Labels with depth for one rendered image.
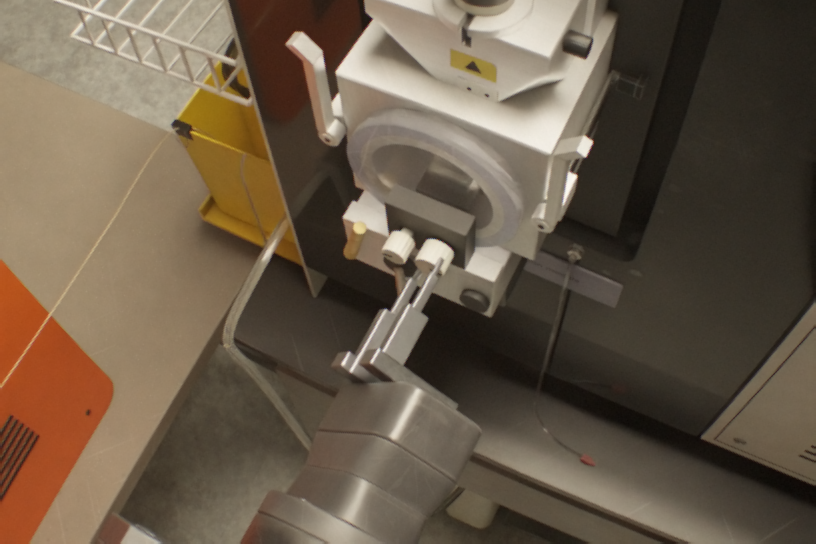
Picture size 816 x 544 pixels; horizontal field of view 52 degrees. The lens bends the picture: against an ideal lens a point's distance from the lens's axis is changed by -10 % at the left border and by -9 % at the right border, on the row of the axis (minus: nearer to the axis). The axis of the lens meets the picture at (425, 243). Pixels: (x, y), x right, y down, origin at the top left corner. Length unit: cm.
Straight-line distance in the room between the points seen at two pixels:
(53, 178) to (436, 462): 81
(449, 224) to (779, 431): 41
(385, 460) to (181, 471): 131
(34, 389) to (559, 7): 60
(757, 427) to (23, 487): 66
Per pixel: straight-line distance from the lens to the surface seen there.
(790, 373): 65
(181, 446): 169
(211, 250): 100
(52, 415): 88
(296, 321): 91
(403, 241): 43
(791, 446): 77
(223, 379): 171
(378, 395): 40
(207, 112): 86
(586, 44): 36
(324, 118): 42
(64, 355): 85
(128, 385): 96
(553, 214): 39
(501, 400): 87
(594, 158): 53
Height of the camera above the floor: 156
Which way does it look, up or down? 62 degrees down
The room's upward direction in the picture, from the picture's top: 3 degrees counter-clockwise
